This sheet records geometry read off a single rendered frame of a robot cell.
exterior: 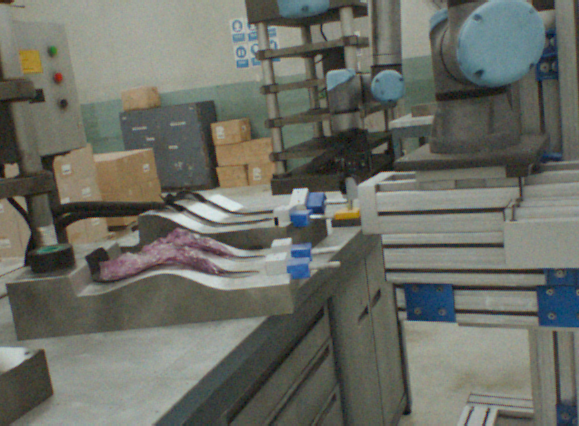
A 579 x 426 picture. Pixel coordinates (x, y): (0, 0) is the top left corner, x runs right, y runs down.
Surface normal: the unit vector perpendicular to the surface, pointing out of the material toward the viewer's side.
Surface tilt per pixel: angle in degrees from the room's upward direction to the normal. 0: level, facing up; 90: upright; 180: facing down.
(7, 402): 90
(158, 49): 90
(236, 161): 83
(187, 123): 90
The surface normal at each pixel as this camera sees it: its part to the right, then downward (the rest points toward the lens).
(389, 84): -0.04, 0.20
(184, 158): -0.35, 0.22
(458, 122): -0.56, -0.07
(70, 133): 0.92, -0.05
